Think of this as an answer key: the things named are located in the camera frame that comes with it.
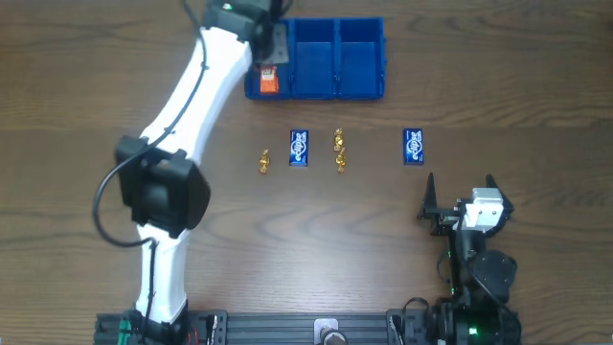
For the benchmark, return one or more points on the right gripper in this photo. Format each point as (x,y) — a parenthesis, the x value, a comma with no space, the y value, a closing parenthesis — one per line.
(447,220)

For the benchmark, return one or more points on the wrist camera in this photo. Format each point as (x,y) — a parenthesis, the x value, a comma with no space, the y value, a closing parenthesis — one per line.
(483,206)
(278,45)

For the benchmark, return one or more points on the blue candy pack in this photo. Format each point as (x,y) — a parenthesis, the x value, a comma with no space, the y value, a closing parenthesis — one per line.
(413,146)
(299,148)

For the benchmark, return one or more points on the mounting rail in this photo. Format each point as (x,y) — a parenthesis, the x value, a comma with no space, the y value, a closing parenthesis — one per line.
(287,328)

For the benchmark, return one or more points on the gold candy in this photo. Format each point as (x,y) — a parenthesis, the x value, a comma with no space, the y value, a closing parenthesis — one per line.
(338,140)
(264,162)
(341,162)

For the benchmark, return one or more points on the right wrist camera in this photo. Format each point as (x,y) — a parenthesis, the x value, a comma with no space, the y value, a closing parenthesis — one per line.
(483,206)

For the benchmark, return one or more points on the orange candy box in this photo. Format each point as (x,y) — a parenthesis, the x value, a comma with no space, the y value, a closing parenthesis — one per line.
(268,72)
(269,86)

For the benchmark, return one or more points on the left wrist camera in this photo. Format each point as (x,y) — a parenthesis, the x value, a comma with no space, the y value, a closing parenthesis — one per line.
(278,45)

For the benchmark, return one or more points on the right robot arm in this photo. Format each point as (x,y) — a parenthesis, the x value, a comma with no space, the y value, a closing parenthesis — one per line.
(493,273)

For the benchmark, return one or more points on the blue tray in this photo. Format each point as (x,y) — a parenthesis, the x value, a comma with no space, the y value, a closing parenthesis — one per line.
(359,62)

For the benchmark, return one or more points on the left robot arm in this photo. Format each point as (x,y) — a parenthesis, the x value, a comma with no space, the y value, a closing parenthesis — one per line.
(211,86)

